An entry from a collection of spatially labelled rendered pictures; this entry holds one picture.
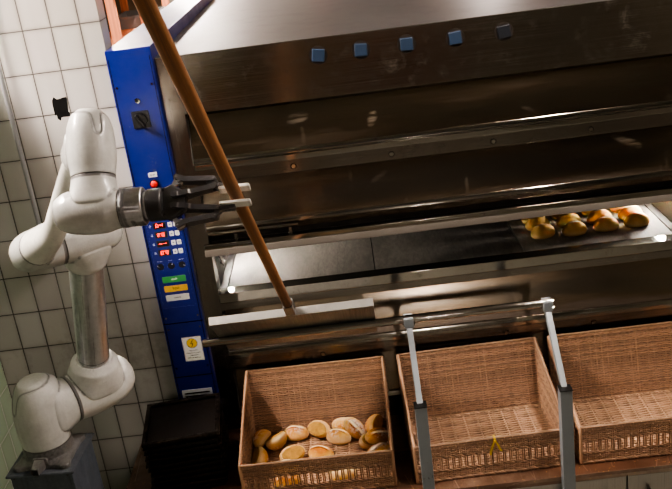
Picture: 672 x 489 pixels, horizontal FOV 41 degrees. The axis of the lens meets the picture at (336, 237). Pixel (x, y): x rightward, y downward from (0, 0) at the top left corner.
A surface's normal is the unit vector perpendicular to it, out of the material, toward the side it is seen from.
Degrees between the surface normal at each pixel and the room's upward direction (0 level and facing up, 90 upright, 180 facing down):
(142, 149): 90
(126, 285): 90
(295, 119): 70
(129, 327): 90
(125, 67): 90
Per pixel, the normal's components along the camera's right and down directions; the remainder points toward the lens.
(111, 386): 0.76, 0.38
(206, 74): 0.01, 0.36
